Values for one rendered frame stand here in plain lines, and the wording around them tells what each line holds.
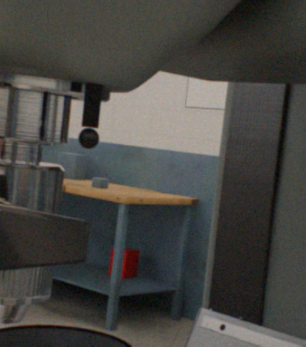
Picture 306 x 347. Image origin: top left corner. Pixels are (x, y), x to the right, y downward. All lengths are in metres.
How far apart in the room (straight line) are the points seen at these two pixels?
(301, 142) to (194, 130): 5.06
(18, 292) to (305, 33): 0.19
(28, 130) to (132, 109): 5.86
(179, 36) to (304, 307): 0.41
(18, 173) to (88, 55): 0.07
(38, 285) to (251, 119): 0.41
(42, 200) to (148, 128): 5.71
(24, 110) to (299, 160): 0.40
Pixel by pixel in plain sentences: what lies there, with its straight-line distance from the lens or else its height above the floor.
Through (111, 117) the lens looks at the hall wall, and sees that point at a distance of 6.39.
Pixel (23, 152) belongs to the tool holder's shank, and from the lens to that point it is 0.39.
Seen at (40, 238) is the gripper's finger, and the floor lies 1.23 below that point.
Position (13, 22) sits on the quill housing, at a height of 1.33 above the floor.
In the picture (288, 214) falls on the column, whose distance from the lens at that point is 0.73.
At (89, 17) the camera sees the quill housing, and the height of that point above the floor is 1.33.
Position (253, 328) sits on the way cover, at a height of 1.12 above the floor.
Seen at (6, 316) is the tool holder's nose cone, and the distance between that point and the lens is 0.40.
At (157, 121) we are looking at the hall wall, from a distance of 6.03.
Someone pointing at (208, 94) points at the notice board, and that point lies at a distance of 5.73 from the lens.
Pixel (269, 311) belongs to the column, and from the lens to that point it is 0.75.
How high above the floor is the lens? 1.29
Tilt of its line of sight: 3 degrees down
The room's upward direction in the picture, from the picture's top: 6 degrees clockwise
